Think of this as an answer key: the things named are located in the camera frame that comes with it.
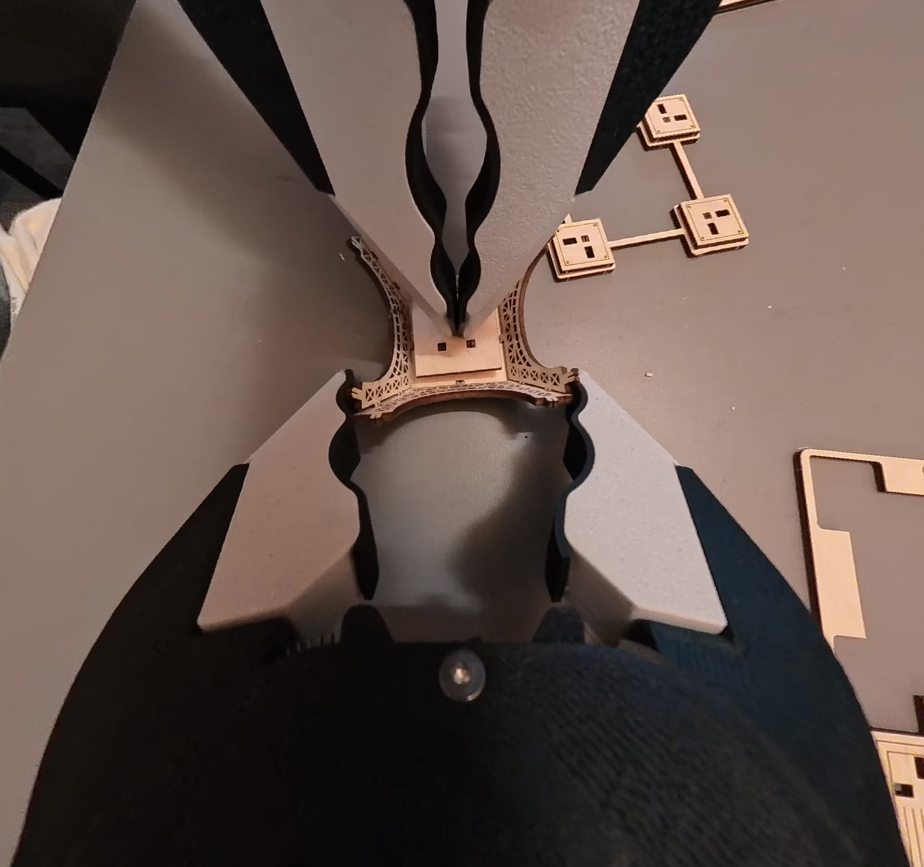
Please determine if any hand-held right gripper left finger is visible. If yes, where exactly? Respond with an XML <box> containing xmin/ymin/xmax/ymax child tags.
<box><xmin>198</xmin><ymin>369</ymin><xmax>381</xmax><ymax>640</ymax></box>

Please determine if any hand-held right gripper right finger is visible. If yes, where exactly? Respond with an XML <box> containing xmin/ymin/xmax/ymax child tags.
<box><xmin>546</xmin><ymin>369</ymin><xmax>726</xmax><ymax>648</ymax></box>

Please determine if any black chair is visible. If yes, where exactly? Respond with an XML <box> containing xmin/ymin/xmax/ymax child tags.
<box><xmin>0</xmin><ymin>0</ymin><xmax>149</xmax><ymax>198</ymax></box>

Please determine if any wooden tower model section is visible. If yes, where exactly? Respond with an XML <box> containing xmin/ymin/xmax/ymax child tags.
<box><xmin>348</xmin><ymin>234</ymin><xmax>580</xmax><ymax>422</ymax></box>

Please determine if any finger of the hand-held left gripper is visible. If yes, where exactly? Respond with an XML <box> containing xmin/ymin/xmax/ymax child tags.
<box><xmin>238</xmin><ymin>0</ymin><xmax>464</xmax><ymax>327</ymax></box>
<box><xmin>457</xmin><ymin>0</ymin><xmax>662</xmax><ymax>327</ymax></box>

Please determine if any white cloth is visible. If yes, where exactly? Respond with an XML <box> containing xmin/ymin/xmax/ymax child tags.
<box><xmin>0</xmin><ymin>199</ymin><xmax>63</xmax><ymax>292</ymax></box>

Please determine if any wooden four-foot base frame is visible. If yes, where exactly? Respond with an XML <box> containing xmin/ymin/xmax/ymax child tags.
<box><xmin>546</xmin><ymin>93</ymin><xmax>750</xmax><ymax>282</ymax></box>

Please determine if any wooden puzzle sheet with slots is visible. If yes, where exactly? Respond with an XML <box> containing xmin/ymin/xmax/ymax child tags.
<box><xmin>870</xmin><ymin>728</ymin><xmax>924</xmax><ymax>867</ymax></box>

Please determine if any empty wooden puzzle frame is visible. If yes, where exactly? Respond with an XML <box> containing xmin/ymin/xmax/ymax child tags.
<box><xmin>794</xmin><ymin>447</ymin><xmax>924</xmax><ymax>643</ymax></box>

